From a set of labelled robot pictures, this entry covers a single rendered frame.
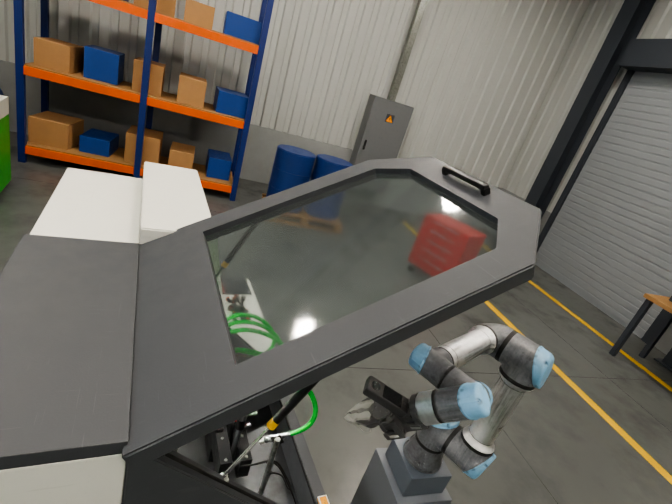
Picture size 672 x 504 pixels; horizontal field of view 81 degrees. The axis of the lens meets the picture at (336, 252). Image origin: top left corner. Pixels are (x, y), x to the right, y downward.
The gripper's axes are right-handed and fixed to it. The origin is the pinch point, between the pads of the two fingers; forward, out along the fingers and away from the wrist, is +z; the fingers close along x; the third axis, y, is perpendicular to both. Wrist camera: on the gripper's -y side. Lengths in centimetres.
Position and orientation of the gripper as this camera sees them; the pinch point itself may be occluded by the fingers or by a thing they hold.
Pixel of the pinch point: (347, 414)
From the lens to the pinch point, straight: 111.7
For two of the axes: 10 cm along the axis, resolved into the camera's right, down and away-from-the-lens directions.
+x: 2.8, -5.2, 8.1
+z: -8.1, 3.3, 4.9
